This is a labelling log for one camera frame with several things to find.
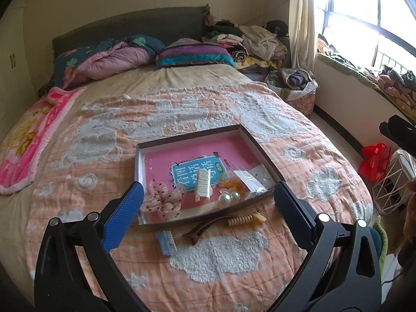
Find blue silver hair comb clip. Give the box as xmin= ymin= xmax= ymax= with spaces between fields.
xmin=157 ymin=230 xmax=178 ymax=257

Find tan spiral hair tie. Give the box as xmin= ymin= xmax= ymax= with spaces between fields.
xmin=226 ymin=211 xmax=267 ymax=228

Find pink dotted scrunchie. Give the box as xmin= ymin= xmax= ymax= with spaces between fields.
xmin=140 ymin=180 xmax=187 ymax=224

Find brown banana hair clip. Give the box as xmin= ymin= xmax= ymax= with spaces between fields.
xmin=182 ymin=213 xmax=240 ymax=246

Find clear bag with earrings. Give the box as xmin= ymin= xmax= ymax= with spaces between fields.
xmin=233 ymin=164 xmax=276 ymax=199

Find pearl hair tie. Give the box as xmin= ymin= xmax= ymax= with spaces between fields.
xmin=216 ymin=187 xmax=242 ymax=208

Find yellow hoop earrings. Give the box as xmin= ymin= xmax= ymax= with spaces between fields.
xmin=219 ymin=171 xmax=250 ymax=199

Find white hair claw clip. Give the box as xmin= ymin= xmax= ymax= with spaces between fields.
xmin=194 ymin=168 xmax=213 ymax=202

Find red plastic bag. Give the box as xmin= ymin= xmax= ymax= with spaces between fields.
xmin=358 ymin=143 xmax=391 ymax=183

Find clothes on window sill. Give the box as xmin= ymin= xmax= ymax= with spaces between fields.
xmin=317 ymin=35 xmax=415 ymax=120

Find laundry basket with clothes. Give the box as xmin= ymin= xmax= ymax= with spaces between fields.
xmin=265 ymin=68 xmax=319 ymax=117

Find window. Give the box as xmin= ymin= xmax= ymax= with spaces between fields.
xmin=313 ymin=0 xmax=415 ymax=73

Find pink cartoon blanket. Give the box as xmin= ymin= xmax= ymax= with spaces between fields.
xmin=1 ymin=87 xmax=85 ymax=195

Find cream curtain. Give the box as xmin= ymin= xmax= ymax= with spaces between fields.
xmin=288 ymin=0 xmax=317 ymax=73

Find dark cardboard tray box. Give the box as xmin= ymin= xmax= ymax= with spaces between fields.
xmin=133 ymin=123 xmax=287 ymax=226

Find pile of clothes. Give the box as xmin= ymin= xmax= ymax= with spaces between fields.
xmin=202 ymin=14 xmax=289 ymax=71

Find cream wardrobe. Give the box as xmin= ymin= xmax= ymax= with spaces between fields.
xmin=1 ymin=10 xmax=38 ymax=139

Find pink folded duvet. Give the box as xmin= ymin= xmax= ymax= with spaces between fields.
xmin=50 ymin=35 xmax=165 ymax=89

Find purple teal striped pillow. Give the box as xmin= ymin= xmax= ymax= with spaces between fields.
xmin=156 ymin=40 xmax=236 ymax=68

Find dark headboard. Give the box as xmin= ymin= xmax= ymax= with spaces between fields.
xmin=51 ymin=4 xmax=210 ymax=57

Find white wire basket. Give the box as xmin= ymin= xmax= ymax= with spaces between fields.
xmin=372 ymin=149 xmax=415 ymax=216

